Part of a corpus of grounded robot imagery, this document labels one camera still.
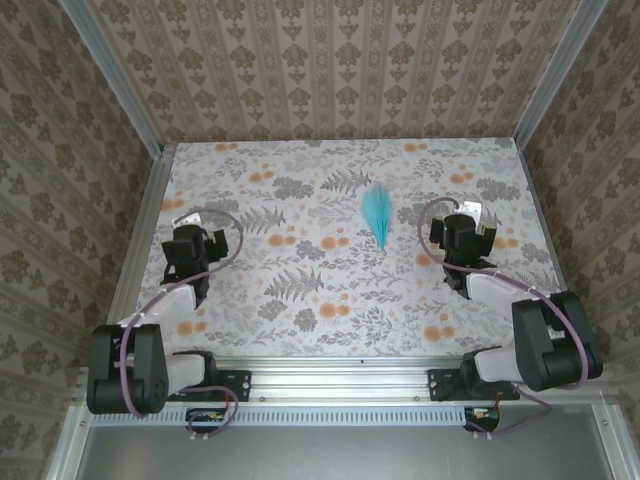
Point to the light blue cloth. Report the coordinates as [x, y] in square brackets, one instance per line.
[377, 212]

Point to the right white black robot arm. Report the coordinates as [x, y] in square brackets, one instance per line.
[487, 287]

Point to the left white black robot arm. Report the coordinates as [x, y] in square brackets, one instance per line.
[180, 300]

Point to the black connector board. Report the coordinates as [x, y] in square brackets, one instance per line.
[482, 425]
[210, 426]

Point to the grey metal panel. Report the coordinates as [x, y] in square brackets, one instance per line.
[340, 455]

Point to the aluminium side rail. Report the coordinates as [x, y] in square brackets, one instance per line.
[137, 250]
[555, 250]

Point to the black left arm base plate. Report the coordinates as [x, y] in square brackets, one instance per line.
[241, 384]

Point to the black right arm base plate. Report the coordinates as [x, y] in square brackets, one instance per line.
[437, 386]

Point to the long aluminium cross rail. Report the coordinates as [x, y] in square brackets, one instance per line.
[340, 382]

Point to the aluminium frame post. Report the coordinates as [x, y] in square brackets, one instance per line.
[115, 80]
[555, 75]

